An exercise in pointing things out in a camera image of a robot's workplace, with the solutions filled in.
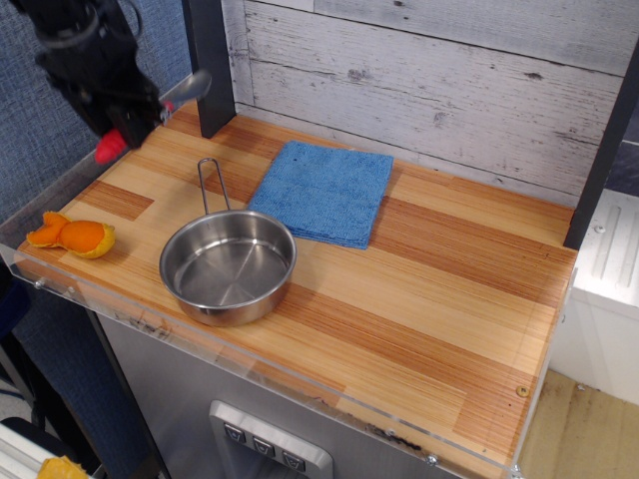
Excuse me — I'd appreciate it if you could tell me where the right dark vertical post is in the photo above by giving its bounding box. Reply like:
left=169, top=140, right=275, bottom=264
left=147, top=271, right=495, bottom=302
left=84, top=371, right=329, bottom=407
left=563, top=43, right=638, bottom=250

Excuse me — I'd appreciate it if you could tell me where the stainless steel saucepan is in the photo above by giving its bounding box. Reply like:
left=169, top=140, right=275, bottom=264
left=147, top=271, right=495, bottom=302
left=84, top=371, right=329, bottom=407
left=159, top=158, right=298, bottom=327

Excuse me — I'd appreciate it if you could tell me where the blue folded cloth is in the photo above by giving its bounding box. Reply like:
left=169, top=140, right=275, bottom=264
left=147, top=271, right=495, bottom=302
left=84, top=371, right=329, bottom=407
left=249, top=141, right=393, bottom=249

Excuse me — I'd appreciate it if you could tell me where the dark vertical post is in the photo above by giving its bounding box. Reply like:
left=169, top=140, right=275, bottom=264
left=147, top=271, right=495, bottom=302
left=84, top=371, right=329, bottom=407
left=182, top=0, right=236, bottom=139
left=563, top=43, right=638, bottom=250

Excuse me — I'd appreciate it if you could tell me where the yellow cloth scrap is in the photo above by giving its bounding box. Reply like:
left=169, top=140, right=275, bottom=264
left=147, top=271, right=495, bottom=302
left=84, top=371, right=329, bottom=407
left=36, top=456, right=89, bottom=479

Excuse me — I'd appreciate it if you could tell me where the orange plush fish toy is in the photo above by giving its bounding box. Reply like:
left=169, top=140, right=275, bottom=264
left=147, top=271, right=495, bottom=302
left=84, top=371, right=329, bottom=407
left=26, top=212, right=116, bottom=259

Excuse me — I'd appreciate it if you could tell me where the white sink counter unit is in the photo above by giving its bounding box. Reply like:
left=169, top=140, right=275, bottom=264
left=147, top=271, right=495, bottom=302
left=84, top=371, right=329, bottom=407
left=549, top=190, right=638, bottom=404

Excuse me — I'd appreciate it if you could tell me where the red handled metal spoon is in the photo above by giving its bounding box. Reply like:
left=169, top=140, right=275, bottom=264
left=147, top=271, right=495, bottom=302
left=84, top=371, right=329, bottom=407
left=94, top=70, right=213, bottom=165

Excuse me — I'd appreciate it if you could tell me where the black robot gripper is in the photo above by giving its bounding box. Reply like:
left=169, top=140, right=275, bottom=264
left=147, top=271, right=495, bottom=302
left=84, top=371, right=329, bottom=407
left=12, top=1, right=160, bottom=149

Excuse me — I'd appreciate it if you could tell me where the clear acrylic table edge guard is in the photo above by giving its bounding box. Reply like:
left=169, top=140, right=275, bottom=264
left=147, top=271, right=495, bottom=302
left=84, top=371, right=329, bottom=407
left=1, top=106, right=576, bottom=478

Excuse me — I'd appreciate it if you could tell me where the silver toy appliance front panel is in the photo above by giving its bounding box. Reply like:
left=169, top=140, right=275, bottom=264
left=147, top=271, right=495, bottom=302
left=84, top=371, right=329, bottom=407
left=209, top=400, right=333, bottom=478

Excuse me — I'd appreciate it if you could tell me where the left dark vertical post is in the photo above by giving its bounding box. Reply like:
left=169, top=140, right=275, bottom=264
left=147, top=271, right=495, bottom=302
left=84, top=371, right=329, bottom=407
left=182, top=0, right=236, bottom=139

